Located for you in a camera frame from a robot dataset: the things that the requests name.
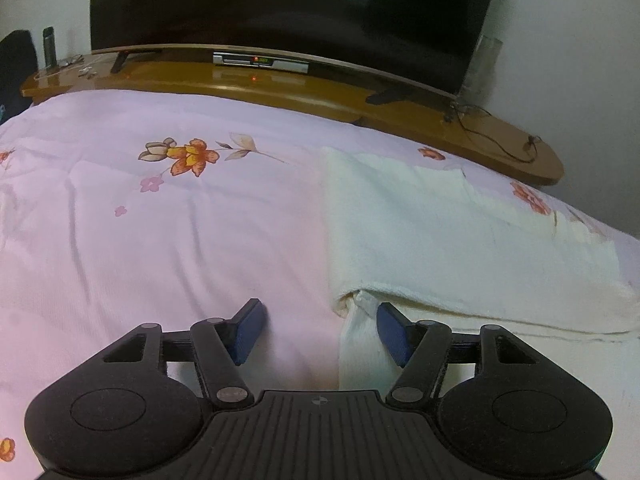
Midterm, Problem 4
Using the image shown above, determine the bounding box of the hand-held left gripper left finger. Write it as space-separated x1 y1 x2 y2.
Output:
100 298 266 408

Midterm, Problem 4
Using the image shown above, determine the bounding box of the pink floral bed sheet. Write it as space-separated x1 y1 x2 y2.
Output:
0 89 640 480

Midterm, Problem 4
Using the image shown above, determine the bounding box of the wooden television stand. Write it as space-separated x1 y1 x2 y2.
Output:
21 50 565 187

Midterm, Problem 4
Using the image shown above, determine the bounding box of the black chair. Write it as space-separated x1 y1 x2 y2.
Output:
0 30 40 123

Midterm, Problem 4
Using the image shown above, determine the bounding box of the black cable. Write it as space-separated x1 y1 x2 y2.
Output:
442 100 546 165

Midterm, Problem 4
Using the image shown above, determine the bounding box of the black cylindrical device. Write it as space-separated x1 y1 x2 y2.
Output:
42 26 57 68

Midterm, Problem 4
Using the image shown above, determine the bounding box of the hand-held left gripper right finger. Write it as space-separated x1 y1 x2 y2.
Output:
376 302 538 407

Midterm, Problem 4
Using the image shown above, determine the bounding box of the cream white towel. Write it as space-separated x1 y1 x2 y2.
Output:
320 146 637 391

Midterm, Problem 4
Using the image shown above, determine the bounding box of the black television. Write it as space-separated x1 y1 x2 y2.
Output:
89 0 503 107

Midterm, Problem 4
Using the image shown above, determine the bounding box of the silver set-top box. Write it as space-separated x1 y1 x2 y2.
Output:
212 52 310 75

